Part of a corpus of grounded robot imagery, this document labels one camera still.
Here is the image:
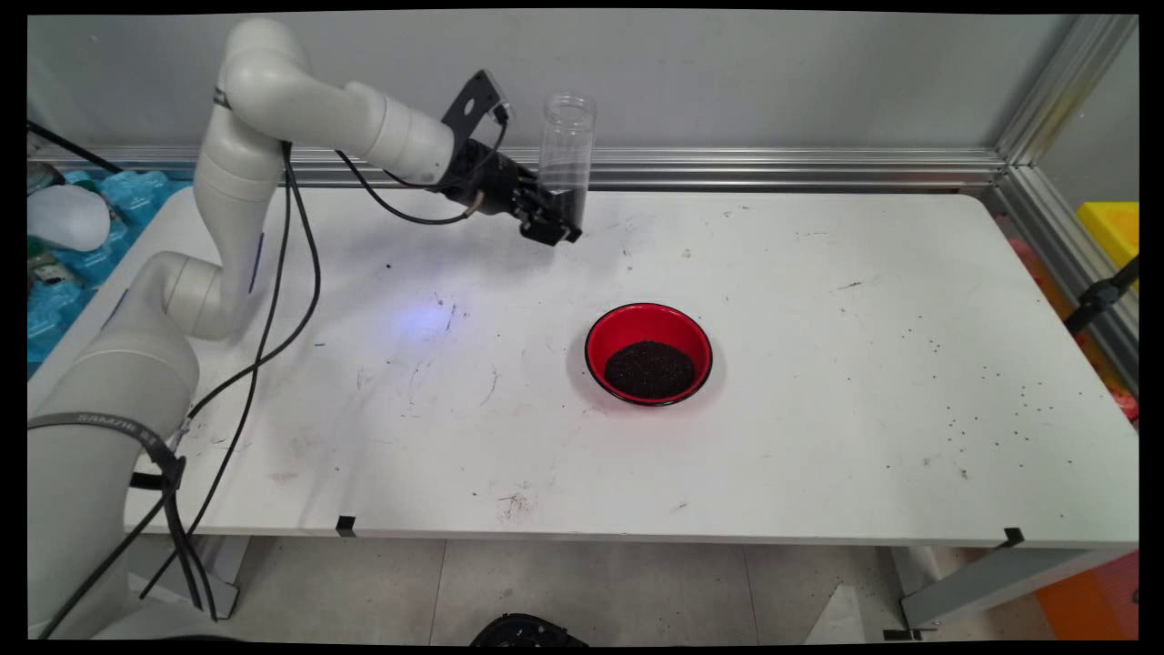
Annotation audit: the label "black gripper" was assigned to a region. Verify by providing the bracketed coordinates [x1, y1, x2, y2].
[436, 136, 583, 247]

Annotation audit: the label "clear plastic jar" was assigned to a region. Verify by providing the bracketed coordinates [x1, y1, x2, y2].
[538, 93, 597, 228]

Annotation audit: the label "red bowl with black rim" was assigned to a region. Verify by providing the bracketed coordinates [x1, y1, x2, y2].
[584, 303, 714, 408]

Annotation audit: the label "black seeds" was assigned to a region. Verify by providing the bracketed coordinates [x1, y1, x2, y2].
[603, 340, 697, 401]

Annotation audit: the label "blue plastic bag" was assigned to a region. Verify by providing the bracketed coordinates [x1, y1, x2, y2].
[27, 168, 192, 365]

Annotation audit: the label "black round floor object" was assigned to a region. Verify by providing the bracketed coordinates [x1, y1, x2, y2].
[468, 613, 590, 647]

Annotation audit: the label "white rounded object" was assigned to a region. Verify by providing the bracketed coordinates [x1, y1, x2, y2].
[27, 185, 112, 253]

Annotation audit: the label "grey metal table leg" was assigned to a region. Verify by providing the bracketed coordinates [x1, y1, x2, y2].
[900, 546, 1133, 633]
[145, 535, 251, 620]

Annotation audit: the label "small green white packet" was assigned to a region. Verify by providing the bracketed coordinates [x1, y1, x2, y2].
[27, 237, 66, 285]

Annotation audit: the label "yellow plastic box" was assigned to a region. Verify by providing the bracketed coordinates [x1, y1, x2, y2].
[1078, 202, 1139, 278]

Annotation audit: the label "orange plastic box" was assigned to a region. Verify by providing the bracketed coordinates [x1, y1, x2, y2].
[1032, 550, 1139, 640]

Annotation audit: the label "black cable with metal plug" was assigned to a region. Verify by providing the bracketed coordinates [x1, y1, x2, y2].
[182, 141, 483, 428]

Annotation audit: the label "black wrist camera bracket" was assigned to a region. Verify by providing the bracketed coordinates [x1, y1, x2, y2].
[441, 70, 512, 137]

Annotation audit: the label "long horizontal aluminium frame rail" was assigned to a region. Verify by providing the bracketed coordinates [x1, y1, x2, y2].
[27, 146, 1006, 192]

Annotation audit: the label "thin black cable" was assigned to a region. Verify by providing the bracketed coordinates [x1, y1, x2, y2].
[136, 105, 512, 601]

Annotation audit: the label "short aluminium frame rail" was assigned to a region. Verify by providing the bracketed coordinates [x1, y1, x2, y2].
[996, 164, 1139, 392]

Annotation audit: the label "upright aluminium frame post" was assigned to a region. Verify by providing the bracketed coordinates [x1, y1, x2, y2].
[996, 14, 1138, 166]

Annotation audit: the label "black clamp handle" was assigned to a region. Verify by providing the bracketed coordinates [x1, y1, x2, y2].
[1064, 257, 1139, 335]

